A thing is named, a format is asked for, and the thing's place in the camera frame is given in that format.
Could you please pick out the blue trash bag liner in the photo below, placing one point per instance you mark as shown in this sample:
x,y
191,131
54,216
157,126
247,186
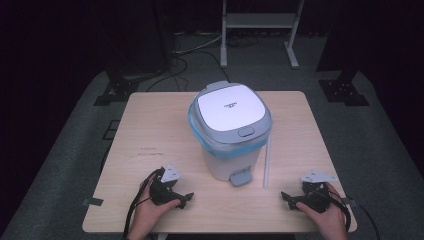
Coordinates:
x,y
220,151

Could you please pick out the white metal stand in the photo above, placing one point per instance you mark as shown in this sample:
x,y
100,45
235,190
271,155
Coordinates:
x,y
258,20

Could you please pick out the person's right hand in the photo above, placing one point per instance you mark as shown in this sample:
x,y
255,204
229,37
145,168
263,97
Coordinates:
x,y
328,220

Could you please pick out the black stand base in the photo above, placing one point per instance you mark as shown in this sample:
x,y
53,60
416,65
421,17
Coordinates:
x,y
116,90
343,91

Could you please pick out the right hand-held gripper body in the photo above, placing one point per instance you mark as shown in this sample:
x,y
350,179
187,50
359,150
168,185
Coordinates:
x,y
316,196

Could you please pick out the white pedal trash bin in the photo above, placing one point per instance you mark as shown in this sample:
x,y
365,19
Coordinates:
x,y
230,110

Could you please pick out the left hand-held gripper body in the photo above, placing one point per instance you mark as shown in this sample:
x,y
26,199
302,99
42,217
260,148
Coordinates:
x,y
160,193

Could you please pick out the white drinking straw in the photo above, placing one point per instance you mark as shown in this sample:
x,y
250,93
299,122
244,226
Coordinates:
x,y
266,160

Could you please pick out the person's left hand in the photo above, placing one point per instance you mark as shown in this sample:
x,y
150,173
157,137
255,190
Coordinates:
x,y
148,213

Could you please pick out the grey tape piece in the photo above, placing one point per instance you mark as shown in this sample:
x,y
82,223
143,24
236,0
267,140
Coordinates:
x,y
348,200
93,201

